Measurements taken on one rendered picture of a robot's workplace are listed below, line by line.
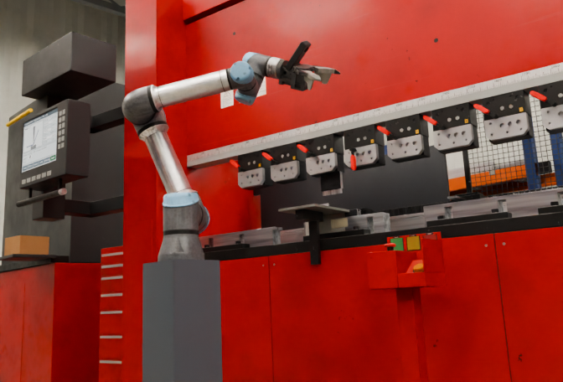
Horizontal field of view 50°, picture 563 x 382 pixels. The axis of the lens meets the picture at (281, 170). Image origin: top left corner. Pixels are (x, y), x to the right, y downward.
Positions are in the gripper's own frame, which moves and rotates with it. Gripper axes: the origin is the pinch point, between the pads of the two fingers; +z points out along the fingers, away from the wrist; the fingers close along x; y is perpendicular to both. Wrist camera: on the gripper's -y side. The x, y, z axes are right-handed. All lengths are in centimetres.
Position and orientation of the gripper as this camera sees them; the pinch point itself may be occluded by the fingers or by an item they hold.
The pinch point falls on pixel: (332, 74)
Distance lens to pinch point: 212.2
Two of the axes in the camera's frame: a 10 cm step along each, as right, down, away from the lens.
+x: -5.0, 2.9, -8.1
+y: -0.9, 9.2, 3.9
